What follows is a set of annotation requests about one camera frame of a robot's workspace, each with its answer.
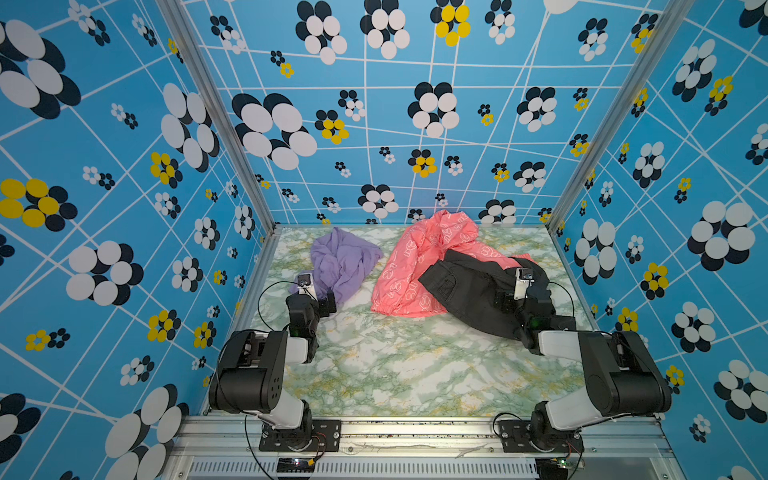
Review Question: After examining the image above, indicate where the purple cloth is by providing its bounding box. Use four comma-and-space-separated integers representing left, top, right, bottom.
296, 227, 383, 305

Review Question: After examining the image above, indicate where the left aluminium corner post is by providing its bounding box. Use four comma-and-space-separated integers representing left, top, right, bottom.
157, 0, 276, 239

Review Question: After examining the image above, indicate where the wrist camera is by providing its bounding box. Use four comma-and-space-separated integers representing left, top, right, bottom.
513, 267, 535, 301
295, 273, 317, 299

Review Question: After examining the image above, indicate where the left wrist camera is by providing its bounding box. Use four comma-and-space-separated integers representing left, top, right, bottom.
295, 273, 317, 299

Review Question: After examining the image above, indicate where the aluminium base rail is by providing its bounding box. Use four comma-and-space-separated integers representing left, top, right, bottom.
162, 416, 685, 479

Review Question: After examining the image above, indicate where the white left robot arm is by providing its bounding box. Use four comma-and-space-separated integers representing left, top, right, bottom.
209, 289, 337, 436

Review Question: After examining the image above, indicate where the aluminium corner post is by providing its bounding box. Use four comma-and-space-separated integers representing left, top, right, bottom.
157, 0, 276, 239
547, 0, 695, 236

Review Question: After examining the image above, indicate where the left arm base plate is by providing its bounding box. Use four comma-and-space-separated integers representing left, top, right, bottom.
258, 419, 342, 453

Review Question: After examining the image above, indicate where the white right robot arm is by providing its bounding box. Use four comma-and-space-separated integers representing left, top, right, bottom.
493, 290, 672, 449

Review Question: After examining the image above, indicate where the pink printed cloth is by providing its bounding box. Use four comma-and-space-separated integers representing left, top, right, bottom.
371, 210, 531, 318

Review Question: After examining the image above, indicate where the dark grey cloth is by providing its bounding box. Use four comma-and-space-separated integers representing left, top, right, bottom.
419, 250, 555, 345

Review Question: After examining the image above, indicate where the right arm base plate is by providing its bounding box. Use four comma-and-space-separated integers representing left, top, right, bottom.
492, 419, 584, 456

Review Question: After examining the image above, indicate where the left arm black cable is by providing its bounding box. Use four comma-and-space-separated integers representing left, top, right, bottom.
242, 279, 301, 480

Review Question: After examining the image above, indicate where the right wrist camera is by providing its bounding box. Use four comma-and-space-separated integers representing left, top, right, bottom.
513, 267, 535, 301

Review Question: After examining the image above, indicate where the right aluminium corner post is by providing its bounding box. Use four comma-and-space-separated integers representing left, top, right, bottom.
547, 0, 695, 236

